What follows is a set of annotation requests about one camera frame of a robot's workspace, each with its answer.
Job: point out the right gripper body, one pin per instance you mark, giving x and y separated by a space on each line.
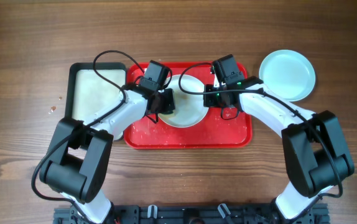
214 100

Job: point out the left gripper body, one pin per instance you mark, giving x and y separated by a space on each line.
163 104

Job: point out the white plate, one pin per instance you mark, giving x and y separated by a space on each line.
189 109

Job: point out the mint green plate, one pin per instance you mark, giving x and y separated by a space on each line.
288 74

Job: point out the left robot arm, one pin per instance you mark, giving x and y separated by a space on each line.
77 159

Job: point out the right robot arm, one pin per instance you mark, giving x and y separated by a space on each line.
317 158

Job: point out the red plastic tray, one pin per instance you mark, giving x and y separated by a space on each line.
220 128

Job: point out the black water basin tray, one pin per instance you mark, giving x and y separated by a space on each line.
92 93

